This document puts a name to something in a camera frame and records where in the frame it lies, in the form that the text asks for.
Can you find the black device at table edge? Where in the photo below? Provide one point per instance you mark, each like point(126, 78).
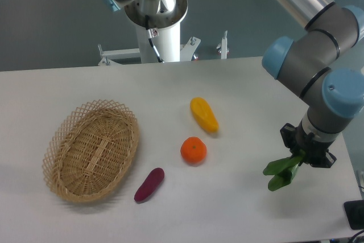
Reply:
point(354, 213)

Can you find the yellow mango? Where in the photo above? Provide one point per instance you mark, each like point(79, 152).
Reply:
point(203, 114)

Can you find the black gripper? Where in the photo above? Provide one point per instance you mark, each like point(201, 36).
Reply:
point(317, 153)

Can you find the orange tangerine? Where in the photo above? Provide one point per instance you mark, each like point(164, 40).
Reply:
point(193, 150)

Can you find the silver blue-capped robot arm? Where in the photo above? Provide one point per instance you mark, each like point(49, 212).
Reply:
point(334, 97)

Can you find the woven wicker basket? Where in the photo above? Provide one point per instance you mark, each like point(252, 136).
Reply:
point(91, 152)

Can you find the white metal base frame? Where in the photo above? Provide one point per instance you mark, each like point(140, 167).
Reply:
point(187, 52)

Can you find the green leafy vegetable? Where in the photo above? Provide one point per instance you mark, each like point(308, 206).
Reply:
point(283, 171)

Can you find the purple sweet potato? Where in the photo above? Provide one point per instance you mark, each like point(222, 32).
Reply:
point(150, 185)

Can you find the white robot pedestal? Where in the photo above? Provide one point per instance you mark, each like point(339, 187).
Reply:
point(157, 25)

